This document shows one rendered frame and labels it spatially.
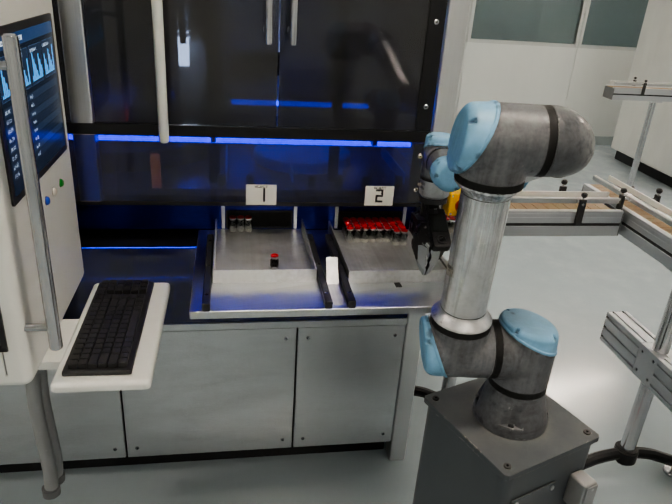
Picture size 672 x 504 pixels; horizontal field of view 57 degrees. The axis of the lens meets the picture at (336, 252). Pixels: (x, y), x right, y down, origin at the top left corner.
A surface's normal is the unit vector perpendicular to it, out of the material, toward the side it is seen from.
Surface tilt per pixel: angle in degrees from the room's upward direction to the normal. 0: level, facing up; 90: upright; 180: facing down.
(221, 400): 90
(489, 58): 90
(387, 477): 0
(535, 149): 89
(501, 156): 94
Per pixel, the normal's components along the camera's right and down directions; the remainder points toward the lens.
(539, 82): 0.15, 0.42
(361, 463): 0.07, -0.91
